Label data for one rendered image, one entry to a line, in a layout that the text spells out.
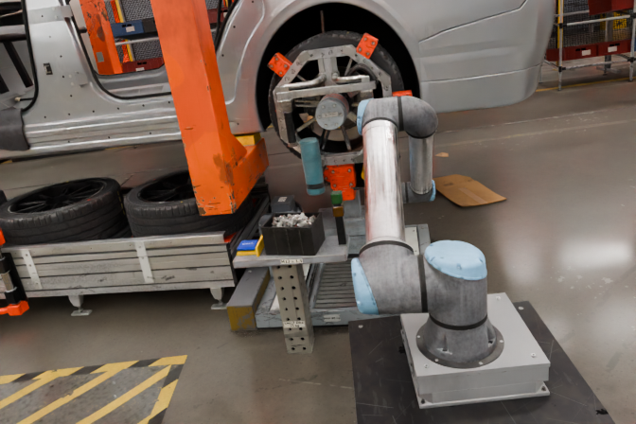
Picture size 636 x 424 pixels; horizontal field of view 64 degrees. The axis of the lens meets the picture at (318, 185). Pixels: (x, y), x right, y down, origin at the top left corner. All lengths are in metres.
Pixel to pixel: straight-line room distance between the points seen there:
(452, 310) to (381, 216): 0.31
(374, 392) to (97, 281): 1.67
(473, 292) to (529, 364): 0.23
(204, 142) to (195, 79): 0.26
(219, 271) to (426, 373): 1.33
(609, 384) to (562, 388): 0.53
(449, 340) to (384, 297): 0.20
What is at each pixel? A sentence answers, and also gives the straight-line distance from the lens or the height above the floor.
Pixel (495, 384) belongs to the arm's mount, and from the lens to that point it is 1.45.
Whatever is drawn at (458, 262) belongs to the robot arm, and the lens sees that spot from 1.30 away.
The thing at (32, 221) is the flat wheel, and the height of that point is 0.48.
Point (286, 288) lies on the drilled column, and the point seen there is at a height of 0.30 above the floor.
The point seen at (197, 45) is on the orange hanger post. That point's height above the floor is 1.22.
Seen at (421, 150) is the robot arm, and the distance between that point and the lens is 1.86.
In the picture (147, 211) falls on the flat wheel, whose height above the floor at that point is 0.49.
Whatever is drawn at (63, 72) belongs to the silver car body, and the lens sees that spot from 3.02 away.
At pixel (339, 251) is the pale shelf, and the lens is 1.90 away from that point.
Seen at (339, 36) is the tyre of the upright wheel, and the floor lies 1.16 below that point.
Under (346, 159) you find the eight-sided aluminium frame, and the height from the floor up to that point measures 0.60.
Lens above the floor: 1.30
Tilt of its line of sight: 19 degrees down
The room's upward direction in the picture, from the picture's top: 8 degrees counter-clockwise
